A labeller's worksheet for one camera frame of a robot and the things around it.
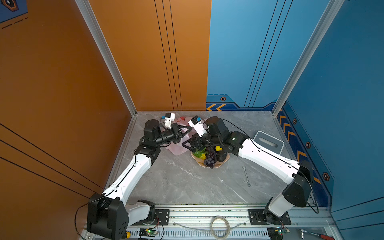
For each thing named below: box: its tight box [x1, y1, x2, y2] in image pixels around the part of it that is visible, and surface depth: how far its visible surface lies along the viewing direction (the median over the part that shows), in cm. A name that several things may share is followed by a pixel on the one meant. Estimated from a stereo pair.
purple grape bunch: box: [204, 146, 217, 169], surface depth 84 cm
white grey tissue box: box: [253, 130, 284, 155], surface depth 99 cm
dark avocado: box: [217, 152, 228, 163], surface depth 87 cm
